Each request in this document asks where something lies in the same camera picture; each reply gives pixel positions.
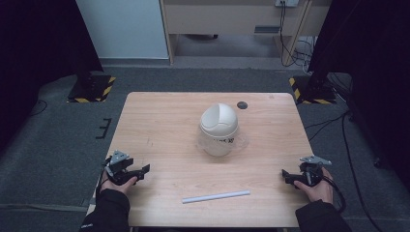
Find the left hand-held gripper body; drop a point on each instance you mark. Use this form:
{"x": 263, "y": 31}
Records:
{"x": 120, "y": 169}

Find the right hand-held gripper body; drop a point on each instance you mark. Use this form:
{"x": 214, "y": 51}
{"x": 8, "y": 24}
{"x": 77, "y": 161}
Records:
{"x": 310, "y": 174}

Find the white stick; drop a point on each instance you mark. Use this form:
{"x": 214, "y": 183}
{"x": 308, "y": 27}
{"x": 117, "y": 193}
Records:
{"x": 216, "y": 196}

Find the white swing-lid trash bin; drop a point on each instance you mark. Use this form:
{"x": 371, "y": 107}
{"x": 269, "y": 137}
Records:
{"x": 219, "y": 124}

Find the person's left hand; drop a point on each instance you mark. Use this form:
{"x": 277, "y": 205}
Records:
{"x": 117, "y": 188}

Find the person's right hand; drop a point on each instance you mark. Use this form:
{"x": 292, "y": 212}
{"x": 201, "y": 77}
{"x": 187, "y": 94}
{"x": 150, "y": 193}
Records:
{"x": 320, "y": 191}

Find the black stand base yellow stripes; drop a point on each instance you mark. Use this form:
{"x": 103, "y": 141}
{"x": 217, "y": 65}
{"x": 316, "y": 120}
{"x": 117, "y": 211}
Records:
{"x": 92, "y": 90}
{"x": 314, "y": 92}

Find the black round table grommet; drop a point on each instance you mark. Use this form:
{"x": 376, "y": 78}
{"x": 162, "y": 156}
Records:
{"x": 242, "y": 105}

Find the white panel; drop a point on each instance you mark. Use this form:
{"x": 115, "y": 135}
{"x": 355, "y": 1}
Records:
{"x": 122, "y": 29}

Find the black curtain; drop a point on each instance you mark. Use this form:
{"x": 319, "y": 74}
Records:
{"x": 374, "y": 48}
{"x": 38, "y": 48}

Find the light wooden desk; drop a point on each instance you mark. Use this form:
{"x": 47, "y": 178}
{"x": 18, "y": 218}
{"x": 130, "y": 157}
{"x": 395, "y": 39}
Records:
{"x": 225, "y": 17}

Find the grey power strip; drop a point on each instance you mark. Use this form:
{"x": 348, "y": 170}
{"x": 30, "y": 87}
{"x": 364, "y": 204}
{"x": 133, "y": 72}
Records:
{"x": 286, "y": 2}

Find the black bracket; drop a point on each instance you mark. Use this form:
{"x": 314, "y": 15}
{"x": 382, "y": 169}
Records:
{"x": 104, "y": 128}

